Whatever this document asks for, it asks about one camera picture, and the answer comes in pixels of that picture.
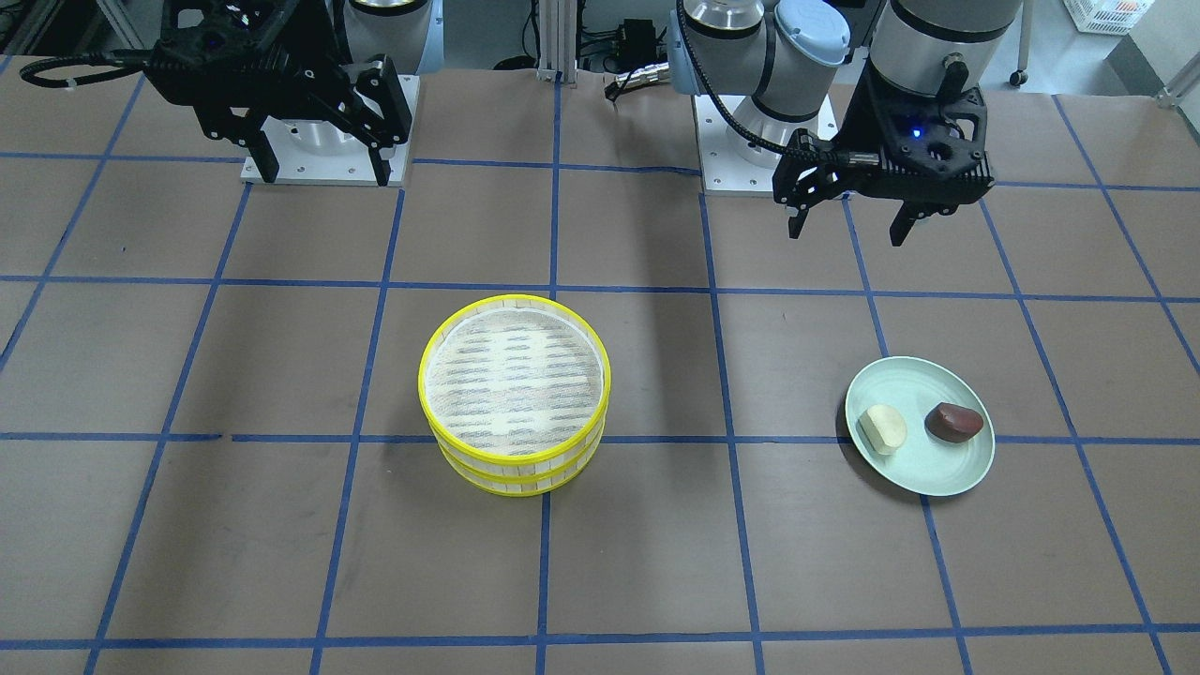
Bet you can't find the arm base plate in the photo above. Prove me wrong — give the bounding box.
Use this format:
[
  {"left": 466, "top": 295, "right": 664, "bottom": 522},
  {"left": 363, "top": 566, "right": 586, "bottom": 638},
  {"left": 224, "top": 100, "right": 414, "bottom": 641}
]
[
  {"left": 240, "top": 74, "right": 424, "bottom": 189},
  {"left": 692, "top": 95, "right": 836, "bottom": 198}
]

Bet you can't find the yellow steamer layer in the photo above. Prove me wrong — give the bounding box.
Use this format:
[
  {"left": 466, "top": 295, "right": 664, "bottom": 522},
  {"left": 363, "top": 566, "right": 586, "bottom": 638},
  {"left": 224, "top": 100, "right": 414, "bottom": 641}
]
[
  {"left": 418, "top": 294, "right": 612, "bottom": 464},
  {"left": 437, "top": 431, "right": 602, "bottom": 497}
]

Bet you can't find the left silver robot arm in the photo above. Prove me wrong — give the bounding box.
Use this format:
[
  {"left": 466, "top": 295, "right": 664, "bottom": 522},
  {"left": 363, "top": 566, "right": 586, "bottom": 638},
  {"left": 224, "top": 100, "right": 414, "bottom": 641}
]
[{"left": 666, "top": 1, "right": 1022, "bottom": 247}]

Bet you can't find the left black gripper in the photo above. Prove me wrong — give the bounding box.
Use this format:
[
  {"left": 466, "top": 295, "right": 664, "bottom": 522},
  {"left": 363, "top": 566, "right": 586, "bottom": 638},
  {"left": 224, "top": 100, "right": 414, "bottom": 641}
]
[{"left": 774, "top": 67, "right": 995, "bottom": 247}]

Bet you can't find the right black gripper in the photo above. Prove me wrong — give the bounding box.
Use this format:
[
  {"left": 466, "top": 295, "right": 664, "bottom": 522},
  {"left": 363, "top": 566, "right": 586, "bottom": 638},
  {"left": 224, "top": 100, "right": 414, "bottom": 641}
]
[{"left": 144, "top": 1, "right": 413, "bottom": 187}]

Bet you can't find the white plastic basket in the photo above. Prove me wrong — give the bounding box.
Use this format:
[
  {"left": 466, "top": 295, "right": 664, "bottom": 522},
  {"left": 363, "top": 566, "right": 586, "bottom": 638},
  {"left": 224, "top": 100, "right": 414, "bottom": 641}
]
[{"left": 1062, "top": 0, "right": 1154, "bottom": 36}]

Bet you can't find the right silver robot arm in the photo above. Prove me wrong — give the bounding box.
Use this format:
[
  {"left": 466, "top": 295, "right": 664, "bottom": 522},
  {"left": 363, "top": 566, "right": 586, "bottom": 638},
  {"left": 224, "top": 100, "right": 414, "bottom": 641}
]
[{"left": 144, "top": 1, "right": 444, "bottom": 187}]

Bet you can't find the dark red bun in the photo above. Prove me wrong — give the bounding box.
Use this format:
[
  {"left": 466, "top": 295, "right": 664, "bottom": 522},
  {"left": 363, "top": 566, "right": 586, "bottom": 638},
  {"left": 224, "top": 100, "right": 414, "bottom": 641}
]
[{"left": 924, "top": 401, "right": 984, "bottom": 443}]

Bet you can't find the light green plate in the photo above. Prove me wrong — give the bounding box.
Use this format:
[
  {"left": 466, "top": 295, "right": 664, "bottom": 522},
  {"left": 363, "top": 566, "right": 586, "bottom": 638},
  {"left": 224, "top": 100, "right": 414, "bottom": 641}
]
[{"left": 844, "top": 357, "right": 996, "bottom": 497}]

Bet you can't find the white steamed bun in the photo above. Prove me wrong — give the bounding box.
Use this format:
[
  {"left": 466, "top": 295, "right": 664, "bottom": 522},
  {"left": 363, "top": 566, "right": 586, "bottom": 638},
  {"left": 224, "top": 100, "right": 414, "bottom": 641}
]
[{"left": 858, "top": 404, "right": 908, "bottom": 456}]

